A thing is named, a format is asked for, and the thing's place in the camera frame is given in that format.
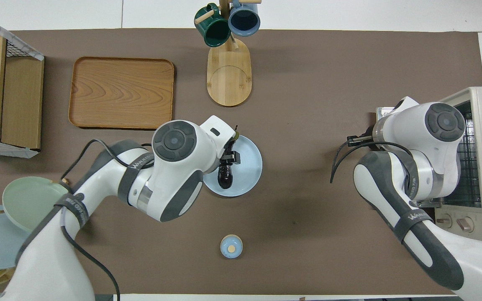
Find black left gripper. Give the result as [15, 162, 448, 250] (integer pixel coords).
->
[219, 141, 241, 167]

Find dark purple eggplant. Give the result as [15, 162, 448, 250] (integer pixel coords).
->
[217, 125, 240, 189]

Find wooden mug tree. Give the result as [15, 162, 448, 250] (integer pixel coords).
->
[194, 0, 262, 107]

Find brown table mat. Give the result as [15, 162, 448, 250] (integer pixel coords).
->
[0, 28, 482, 296]

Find dark green ceramic mug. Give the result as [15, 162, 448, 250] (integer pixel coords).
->
[194, 3, 232, 48]

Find wooden serving tray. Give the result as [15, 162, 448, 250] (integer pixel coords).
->
[68, 57, 175, 130]

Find blue ceramic mug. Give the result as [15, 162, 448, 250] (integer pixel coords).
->
[228, 0, 261, 37]

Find pale green plate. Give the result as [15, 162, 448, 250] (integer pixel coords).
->
[2, 176, 72, 235]

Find wooden plate rack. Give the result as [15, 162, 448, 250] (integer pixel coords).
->
[0, 178, 70, 290]

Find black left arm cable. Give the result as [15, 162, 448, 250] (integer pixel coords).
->
[59, 139, 121, 301]

